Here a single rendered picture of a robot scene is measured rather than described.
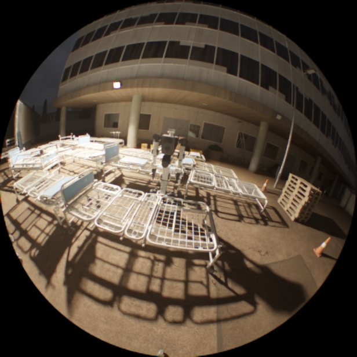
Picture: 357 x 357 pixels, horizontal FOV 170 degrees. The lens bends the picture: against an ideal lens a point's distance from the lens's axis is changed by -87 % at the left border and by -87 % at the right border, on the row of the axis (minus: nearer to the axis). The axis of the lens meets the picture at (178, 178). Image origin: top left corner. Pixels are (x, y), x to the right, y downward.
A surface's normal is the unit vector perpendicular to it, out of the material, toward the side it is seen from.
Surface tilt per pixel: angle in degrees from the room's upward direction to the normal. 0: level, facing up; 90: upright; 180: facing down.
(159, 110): 90
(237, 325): 0
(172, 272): 0
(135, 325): 0
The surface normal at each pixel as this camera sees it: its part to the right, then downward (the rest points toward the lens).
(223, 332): 0.16, -0.91
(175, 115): -0.08, 0.38
